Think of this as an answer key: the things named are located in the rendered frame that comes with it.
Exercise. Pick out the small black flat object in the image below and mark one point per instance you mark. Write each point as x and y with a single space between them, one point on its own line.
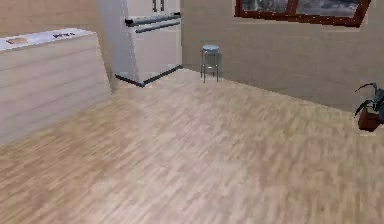
64 35

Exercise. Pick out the white fridge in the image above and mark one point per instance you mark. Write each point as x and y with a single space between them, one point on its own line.
151 46

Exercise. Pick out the blue round metal stool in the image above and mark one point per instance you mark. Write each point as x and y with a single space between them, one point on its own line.
210 50

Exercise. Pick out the house plant in red pot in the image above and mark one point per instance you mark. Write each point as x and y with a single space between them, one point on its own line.
370 116

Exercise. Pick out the pale wooden kitchen counter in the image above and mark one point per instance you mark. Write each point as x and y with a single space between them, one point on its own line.
50 83

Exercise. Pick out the red framed window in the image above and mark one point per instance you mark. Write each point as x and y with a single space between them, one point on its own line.
300 11

